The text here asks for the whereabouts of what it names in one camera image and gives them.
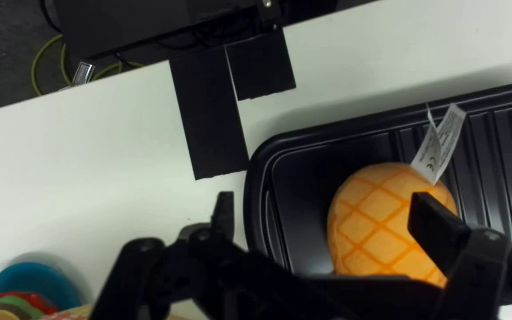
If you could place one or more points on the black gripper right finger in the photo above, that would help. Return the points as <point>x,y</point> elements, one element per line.
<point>480,273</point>

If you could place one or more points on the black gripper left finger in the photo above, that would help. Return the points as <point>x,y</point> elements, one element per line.
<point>208,278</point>

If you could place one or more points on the orange pineapple plush toy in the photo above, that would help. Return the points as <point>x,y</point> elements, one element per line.
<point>368,220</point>

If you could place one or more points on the teal toy plate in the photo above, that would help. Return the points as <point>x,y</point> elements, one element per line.
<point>31,282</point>

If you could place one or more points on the toy burger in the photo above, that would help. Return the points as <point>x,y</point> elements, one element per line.
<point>25,305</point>

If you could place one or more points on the black ribbed plastic tray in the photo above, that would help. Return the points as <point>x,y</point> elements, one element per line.
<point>498,161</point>

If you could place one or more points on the black tape strip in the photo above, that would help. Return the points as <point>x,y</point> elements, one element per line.
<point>212,118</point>
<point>260,65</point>

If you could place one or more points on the black perforated mount plate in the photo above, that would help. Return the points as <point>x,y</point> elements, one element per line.
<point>150,20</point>

